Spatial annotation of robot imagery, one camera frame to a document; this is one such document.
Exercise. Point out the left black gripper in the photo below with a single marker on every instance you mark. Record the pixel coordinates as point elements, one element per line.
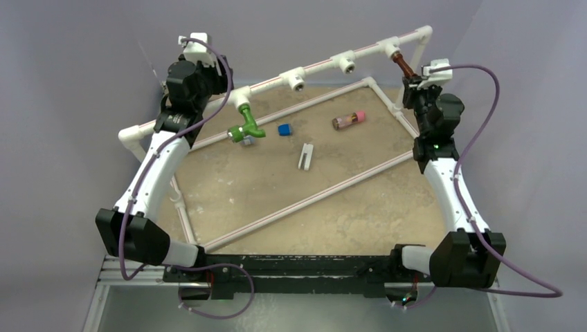
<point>221,82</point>

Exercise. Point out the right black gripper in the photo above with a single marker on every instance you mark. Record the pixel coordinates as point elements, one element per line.
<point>409,93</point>

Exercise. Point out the brown faucet with blue cap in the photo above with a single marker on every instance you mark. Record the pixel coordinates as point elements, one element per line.
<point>398,58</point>

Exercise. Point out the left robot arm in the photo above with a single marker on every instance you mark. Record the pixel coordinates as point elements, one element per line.
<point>128,230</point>

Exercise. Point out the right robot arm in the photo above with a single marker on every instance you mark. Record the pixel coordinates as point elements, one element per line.
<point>464,257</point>

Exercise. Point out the green plastic faucet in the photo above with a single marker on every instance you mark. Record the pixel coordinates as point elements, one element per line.
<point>249,128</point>

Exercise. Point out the pink capped clip jar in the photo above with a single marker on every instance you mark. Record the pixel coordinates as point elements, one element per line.
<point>348,120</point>

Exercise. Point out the blue paperclip box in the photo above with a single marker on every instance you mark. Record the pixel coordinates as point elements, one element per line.
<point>285,130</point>

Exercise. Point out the white staple box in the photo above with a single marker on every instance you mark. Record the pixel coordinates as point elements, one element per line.
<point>305,157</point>

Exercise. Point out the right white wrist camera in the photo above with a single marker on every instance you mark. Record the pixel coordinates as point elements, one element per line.
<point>435,73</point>

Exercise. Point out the white PVC pipe frame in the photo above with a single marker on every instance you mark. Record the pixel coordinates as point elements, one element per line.
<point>284,80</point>

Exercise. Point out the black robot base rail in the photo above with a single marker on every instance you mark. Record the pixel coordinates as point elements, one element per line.
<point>368,275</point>

